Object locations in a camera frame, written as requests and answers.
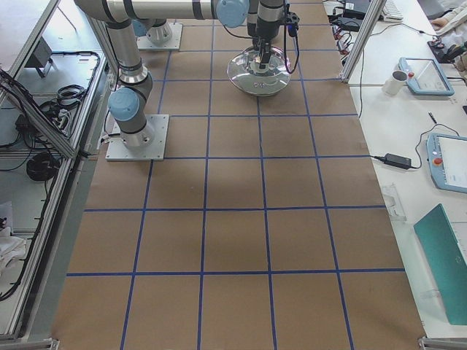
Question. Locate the green cutting mat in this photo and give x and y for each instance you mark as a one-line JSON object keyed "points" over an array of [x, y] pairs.
{"points": [[448, 266]]}

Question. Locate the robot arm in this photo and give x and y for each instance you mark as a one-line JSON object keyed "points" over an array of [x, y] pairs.
{"points": [[265, 18]]}

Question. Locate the black power adapter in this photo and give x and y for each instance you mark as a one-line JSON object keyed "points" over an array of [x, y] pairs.
{"points": [[397, 161]]}

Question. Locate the glass pot lid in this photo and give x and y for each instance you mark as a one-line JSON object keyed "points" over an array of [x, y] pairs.
{"points": [[245, 73]]}

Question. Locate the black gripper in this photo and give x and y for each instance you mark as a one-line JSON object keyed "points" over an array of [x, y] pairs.
{"points": [[264, 30]]}

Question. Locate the teach pendant near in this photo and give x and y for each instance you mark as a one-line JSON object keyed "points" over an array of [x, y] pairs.
{"points": [[447, 161]]}

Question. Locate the teach pendant far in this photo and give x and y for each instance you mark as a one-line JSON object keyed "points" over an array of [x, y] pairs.
{"points": [[426, 77]]}

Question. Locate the teach pendant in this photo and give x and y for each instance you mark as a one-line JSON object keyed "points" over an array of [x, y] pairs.
{"points": [[426, 77], [447, 161]]}

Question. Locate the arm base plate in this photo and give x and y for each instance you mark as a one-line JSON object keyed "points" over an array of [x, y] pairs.
{"points": [[162, 38], [148, 144]]}

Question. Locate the white mug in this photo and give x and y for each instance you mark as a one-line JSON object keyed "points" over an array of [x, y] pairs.
{"points": [[395, 82]]}

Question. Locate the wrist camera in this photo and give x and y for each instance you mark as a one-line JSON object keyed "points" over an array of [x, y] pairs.
{"points": [[292, 24]]}

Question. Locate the aluminium frame post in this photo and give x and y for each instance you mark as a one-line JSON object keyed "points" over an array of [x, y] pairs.
{"points": [[370, 12]]}

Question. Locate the black pen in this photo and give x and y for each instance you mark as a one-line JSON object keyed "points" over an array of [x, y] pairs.
{"points": [[432, 117]]}

